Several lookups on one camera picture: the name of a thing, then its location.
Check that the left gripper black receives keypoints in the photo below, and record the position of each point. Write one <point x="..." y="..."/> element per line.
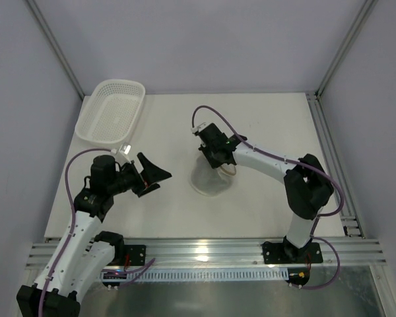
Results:
<point x="140" y="182"/>

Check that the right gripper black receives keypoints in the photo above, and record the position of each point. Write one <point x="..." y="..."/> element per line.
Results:
<point x="212" y="153"/>

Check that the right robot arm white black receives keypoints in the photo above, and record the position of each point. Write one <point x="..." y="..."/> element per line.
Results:
<point x="307" y="192"/>

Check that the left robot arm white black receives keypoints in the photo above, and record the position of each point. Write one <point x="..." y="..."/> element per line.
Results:
<point x="83" y="252"/>

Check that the white perforated plastic basket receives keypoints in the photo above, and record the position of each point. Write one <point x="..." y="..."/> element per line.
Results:
<point x="110" y="115"/>

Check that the left controller board black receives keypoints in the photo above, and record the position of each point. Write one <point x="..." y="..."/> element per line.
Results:
<point x="113" y="279"/>

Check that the controller board black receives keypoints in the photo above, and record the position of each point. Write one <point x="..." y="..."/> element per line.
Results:
<point x="113" y="279"/>
<point x="298" y="277"/>

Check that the right controller board black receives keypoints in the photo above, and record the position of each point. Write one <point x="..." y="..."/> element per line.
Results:
<point x="298" y="277"/>

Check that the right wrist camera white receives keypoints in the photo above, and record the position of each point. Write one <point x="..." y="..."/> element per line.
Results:
<point x="199" y="128"/>

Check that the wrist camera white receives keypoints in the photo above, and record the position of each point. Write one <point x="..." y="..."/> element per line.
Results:
<point x="199" y="128"/>
<point x="121" y="154"/>

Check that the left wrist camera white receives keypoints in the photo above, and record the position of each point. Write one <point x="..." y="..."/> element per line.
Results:
<point x="121" y="154"/>

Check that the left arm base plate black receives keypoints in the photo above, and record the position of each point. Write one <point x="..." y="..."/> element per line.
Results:
<point x="133" y="255"/>

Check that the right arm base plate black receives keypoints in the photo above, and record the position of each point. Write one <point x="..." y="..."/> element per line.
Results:
<point x="286" y="253"/>

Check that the slotted cable duct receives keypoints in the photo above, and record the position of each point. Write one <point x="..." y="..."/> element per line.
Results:
<point x="210" y="275"/>

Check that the aluminium mounting rail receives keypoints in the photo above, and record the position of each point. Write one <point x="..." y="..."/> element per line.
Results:
<point x="248" y="252"/>

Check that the aluminium frame post left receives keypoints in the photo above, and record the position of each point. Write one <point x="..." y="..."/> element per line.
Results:
<point x="51" y="40"/>

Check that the aluminium frame post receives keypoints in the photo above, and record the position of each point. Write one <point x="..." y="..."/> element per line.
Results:
<point x="51" y="40"/>
<point x="346" y="44"/>

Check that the aluminium frame post right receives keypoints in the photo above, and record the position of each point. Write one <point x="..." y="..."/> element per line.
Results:
<point x="346" y="44"/>

